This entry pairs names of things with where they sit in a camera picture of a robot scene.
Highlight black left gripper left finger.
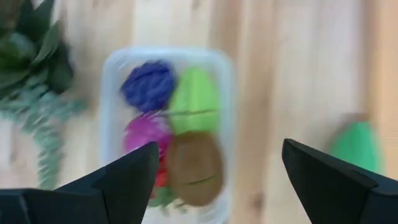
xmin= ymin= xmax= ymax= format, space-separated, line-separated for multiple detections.
xmin=0 ymin=141 xmax=160 ymax=224

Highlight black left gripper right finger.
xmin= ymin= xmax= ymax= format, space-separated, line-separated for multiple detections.
xmin=281 ymin=138 xmax=398 ymax=224

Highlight red toy strawberry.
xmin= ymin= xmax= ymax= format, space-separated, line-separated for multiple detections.
xmin=150 ymin=157 xmax=171 ymax=200

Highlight pink white striped toy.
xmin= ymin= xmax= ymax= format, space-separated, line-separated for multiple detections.
xmin=123 ymin=112 xmax=174 ymax=158

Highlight brown toy kiwi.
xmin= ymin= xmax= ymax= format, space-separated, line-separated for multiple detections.
xmin=165 ymin=131 xmax=224 ymax=207

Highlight purple toy grapes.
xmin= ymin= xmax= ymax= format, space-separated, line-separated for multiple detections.
xmin=120 ymin=60 xmax=178 ymax=113

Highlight light green toy vegetable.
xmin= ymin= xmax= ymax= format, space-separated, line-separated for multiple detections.
xmin=169 ymin=66 xmax=221 ymax=135

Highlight clear plastic tupperware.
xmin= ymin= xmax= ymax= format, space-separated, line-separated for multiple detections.
xmin=98 ymin=46 xmax=236 ymax=224

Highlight green ribbed toy vegetable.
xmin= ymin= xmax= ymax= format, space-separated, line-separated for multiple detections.
xmin=328 ymin=120 xmax=385 ymax=175

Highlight succulent plant in black pot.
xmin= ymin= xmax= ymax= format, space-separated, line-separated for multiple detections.
xmin=0 ymin=0 xmax=90 ymax=190

